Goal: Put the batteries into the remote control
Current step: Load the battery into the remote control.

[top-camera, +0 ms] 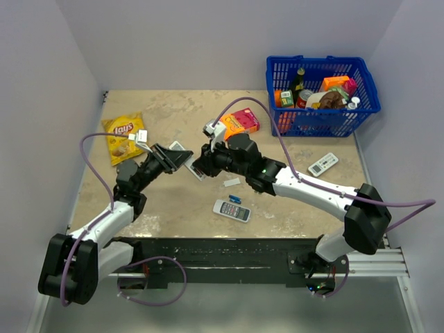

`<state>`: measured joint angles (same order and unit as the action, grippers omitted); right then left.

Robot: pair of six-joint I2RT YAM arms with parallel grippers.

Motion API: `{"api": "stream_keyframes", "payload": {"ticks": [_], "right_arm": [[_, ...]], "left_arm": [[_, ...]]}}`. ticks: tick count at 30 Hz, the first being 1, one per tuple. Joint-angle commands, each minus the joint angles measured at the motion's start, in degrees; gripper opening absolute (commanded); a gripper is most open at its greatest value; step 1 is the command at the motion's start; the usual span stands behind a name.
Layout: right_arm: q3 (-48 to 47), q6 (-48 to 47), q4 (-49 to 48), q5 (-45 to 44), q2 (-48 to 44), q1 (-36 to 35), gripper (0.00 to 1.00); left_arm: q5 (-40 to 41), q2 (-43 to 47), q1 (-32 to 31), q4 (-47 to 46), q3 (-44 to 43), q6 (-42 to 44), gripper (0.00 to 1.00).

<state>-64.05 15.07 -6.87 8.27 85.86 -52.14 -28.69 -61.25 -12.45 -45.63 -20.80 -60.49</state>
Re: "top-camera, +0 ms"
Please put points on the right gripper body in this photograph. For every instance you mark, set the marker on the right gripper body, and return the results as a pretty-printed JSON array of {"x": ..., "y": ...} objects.
[{"x": 219, "y": 160}]

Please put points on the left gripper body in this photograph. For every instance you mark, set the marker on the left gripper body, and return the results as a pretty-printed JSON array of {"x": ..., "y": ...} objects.
[{"x": 159, "y": 163}]

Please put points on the white long remote control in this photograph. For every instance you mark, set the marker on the white long remote control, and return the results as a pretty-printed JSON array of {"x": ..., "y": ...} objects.
[{"x": 177, "y": 146}]

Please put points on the white battery cover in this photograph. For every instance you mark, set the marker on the white battery cover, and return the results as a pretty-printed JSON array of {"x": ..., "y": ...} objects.
[{"x": 232, "y": 182}]

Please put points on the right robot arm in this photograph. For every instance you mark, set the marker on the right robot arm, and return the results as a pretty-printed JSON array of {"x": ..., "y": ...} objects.
[{"x": 364, "y": 218}]

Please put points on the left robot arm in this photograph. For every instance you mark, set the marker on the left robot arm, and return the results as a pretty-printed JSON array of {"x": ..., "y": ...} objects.
[{"x": 75, "y": 263}]

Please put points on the grey-faced remote control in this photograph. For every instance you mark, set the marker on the grey-faced remote control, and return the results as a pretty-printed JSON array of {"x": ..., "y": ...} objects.
[{"x": 231, "y": 211}]

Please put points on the small white remote control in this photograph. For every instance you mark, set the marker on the small white remote control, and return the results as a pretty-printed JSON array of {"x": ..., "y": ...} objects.
[{"x": 323, "y": 164}]

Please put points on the yellow Lays chips bag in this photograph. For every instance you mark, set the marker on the yellow Lays chips bag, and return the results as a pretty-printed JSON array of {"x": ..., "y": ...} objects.
[{"x": 119, "y": 146}]

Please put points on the blue battery left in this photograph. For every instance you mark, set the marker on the blue battery left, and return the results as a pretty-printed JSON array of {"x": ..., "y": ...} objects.
[{"x": 233, "y": 200}]

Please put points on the blue battery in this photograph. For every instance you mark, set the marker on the blue battery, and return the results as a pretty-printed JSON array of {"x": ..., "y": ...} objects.
[
  {"x": 233, "y": 200},
  {"x": 235, "y": 197}
]

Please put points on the blue battery right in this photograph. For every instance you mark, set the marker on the blue battery right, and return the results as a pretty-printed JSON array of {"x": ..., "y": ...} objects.
[{"x": 235, "y": 197}]

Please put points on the orange pink sponge box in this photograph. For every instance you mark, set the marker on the orange pink sponge box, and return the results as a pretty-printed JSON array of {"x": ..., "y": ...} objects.
[{"x": 241, "y": 121}]

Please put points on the green yellow carton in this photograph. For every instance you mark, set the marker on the green yellow carton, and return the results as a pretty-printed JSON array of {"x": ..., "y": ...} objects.
[{"x": 286, "y": 99}]

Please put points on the dark glass bottle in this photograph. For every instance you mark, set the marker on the dark glass bottle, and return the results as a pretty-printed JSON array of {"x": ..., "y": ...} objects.
[{"x": 297, "y": 85}]

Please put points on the brown snack packet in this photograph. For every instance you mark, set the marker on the brown snack packet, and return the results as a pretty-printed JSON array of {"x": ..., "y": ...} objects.
[{"x": 330, "y": 100}]

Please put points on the blue plastic basket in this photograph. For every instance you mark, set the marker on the blue plastic basket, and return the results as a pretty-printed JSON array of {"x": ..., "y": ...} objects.
[{"x": 294, "y": 122}]

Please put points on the white bottle cap item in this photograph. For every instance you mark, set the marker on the white bottle cap item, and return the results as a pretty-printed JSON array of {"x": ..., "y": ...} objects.
[{"x": 353, "y": 103}]

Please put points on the orange pink box in basket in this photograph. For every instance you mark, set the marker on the orange pink box in basket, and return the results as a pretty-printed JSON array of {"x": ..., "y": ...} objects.
[{"x": 344, "y": 85}]

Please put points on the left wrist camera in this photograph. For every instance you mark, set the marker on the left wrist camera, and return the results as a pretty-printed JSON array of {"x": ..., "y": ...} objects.
[{"x": 140, "y": 138}]

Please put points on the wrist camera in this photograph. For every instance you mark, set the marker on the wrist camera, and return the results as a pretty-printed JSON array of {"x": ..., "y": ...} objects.
[
  {"x": 215, "y": 132},
  {"x": 140, "y": 138}
]

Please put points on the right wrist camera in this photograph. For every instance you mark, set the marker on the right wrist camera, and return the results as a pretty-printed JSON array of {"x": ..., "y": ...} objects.
[{"x": 215, "y": 132}]

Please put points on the black table front rail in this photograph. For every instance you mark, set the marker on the black table front rail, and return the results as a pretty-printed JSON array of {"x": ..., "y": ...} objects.
[{"x": 291, "y": 262}]

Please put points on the aluminium frame rail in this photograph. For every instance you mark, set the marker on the aluminium frame rail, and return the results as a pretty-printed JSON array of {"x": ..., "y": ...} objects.
[{"x": 387, "y": 262}]

